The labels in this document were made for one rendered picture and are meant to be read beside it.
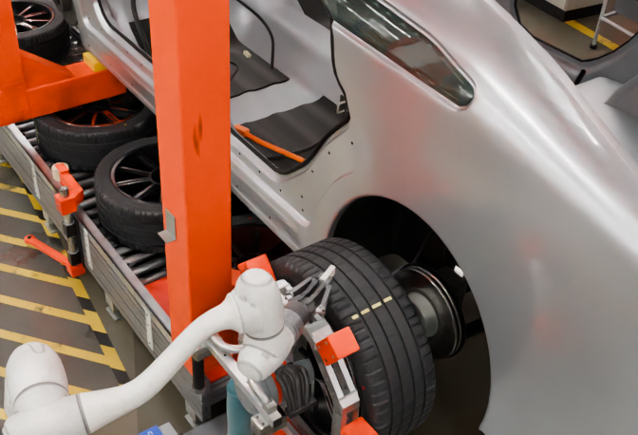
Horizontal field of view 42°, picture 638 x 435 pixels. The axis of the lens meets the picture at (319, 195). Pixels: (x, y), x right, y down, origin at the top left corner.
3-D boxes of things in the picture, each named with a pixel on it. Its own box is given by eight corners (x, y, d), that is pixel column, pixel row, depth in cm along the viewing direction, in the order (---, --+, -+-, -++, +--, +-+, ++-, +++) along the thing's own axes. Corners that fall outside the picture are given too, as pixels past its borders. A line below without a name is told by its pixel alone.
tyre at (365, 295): (292, 309, 309) (399, 461, 279) (237, 334, 297) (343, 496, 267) (332, 194, 260) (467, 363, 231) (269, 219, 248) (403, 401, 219)
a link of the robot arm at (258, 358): (299, 354, 220) (294, 315, 212) (268, 394, 208) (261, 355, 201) (264, 343, 224) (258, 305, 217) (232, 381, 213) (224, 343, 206)
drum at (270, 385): (315, 395, 257) (318, 364, 248) (256, 426, 246) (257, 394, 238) (289, 366, 266) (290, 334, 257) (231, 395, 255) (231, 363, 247)
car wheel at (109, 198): (68, 221, 398) (62, 180, 384) (159, 158, 445) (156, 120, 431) (178, 274, 373) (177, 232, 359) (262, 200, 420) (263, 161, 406)
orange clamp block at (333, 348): (347, 355, 234) (361, 349, 226) (325, 367, 230) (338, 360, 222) (335, 332, 235) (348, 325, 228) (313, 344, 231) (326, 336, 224)
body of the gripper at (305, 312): (276, 323, 227) (293, 303, 234) (304, 336, 224) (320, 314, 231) (277, 304, 222) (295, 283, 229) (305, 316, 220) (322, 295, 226)
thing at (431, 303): (448, 374, 281) (472, 312, 260) (431, 384, 277) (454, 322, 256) (388, 309, 299) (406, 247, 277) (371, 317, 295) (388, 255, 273)
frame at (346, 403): (350, 482, 256) (365, 359, 224) (332, 493, 253) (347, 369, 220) (253, 369, 290) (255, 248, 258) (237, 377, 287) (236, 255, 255)
